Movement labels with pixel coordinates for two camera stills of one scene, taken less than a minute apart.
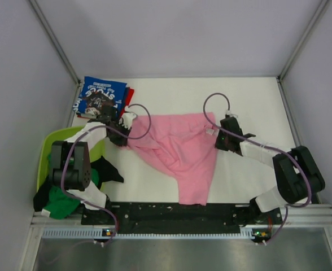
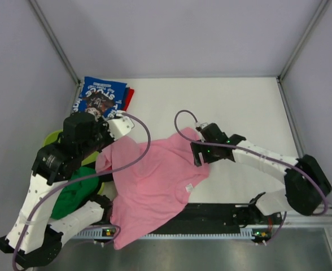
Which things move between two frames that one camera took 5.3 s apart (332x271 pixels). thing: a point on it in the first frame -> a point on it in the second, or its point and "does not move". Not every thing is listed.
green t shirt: x=57 y=204 does not move
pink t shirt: x=178 y=148 -> x=151 y=180
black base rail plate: x=177 y=217 does not move
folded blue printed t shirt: x=100 y=97 does not move
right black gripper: x=218 y=144 -> x=197 y=148
